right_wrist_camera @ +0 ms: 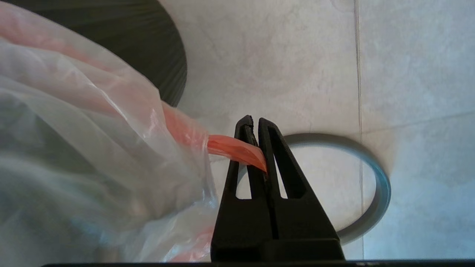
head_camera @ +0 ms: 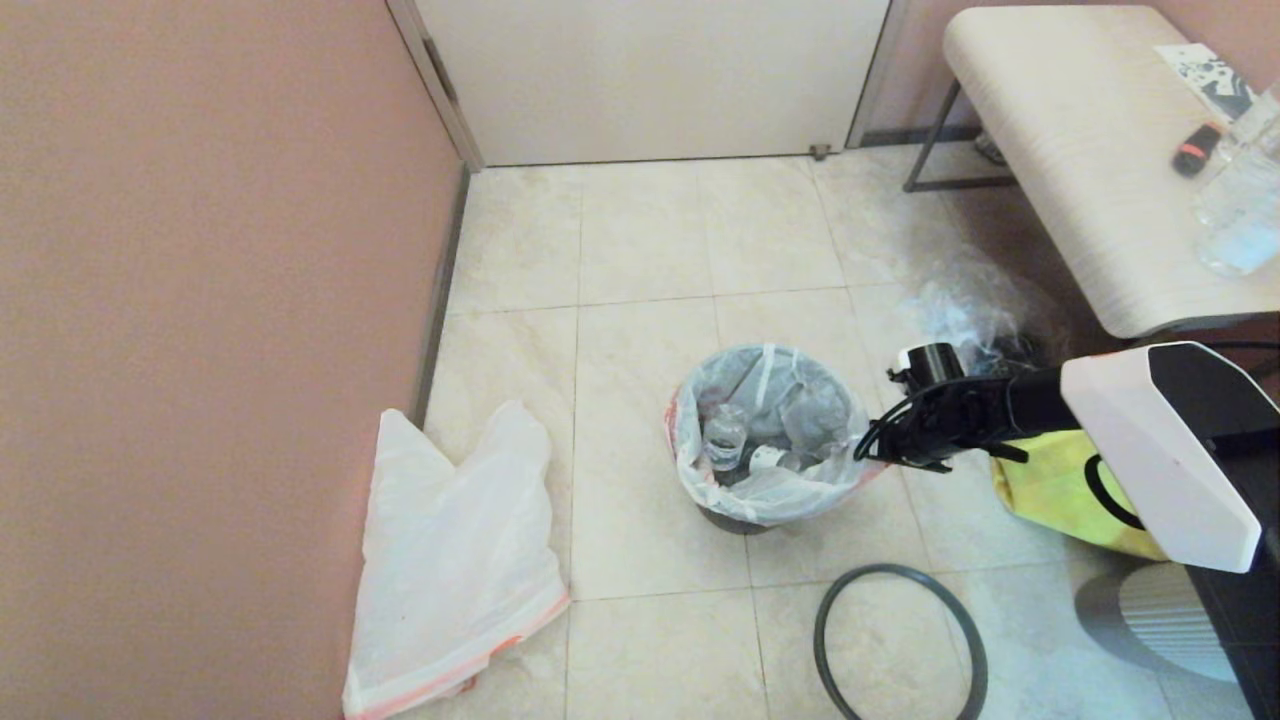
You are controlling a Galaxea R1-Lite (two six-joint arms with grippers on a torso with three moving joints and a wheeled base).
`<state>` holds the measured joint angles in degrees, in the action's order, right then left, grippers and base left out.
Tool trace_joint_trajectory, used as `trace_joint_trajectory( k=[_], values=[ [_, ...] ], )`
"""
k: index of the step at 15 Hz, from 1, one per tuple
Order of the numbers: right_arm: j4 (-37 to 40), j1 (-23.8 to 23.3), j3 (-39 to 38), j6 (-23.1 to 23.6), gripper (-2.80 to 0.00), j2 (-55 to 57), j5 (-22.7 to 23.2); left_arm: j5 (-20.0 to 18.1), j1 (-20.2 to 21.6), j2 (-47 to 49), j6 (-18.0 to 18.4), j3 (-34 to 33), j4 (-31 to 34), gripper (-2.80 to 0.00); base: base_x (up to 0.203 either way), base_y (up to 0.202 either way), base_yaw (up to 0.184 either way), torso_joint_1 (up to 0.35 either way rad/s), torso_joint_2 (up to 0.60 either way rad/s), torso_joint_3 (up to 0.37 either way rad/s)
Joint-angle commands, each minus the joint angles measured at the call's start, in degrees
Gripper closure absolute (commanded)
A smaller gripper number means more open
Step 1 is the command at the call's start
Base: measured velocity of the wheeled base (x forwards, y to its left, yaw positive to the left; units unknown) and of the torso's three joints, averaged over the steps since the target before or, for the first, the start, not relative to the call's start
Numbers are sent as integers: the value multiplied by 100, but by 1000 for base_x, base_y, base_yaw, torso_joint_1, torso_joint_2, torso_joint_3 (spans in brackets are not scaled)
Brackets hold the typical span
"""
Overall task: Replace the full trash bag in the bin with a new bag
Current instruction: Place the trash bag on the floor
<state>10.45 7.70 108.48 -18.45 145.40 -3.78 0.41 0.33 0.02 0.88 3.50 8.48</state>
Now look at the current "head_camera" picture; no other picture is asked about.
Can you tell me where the white bag orange drawstring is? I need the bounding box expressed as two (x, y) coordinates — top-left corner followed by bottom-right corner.
(342, 401), (571, 720)
(665, 343), (886, 528)

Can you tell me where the yellow tote bag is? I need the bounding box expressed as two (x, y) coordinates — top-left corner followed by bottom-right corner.
(990, 425), (1171, 561)

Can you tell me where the black trash bin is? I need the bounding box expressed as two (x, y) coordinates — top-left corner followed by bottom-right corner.
(690, 480), (791, 536)

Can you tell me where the clear plastic water bottle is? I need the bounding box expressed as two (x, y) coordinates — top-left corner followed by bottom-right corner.
(703, 405), (749, 473)

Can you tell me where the grey ribbed round object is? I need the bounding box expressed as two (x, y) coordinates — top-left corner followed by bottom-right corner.
(1075, 560), (1241, 681)

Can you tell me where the beige table with metal legs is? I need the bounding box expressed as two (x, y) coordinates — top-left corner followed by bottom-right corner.
(903, 5), (1280, 341)

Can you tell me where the black and orange small device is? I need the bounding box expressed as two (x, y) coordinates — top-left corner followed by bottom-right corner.
(1172, 122), (1223, 179)

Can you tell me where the black and white leaflet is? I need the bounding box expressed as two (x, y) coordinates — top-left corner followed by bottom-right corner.
(1152, 42), (1256, 123)

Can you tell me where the white door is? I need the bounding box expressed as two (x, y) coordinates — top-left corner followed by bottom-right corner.
(413, 0), (891, 167)

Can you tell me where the empty white bag orange drawstring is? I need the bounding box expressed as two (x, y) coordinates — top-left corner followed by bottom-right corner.
(342, 401), (571, 720)

